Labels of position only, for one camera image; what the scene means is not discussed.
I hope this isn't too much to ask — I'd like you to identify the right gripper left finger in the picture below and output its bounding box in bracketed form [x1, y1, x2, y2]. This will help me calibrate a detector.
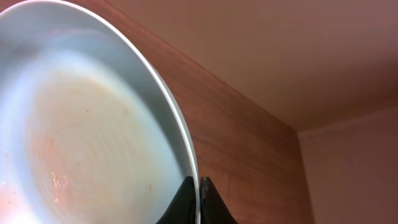
[156, 176, 196, 224]

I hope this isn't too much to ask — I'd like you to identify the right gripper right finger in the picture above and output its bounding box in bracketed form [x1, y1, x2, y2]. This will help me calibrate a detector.
[200, 176, 238, 224]

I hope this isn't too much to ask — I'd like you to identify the light blue plate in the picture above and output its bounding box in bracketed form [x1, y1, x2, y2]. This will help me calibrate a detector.
[1, 1, 200, 223]

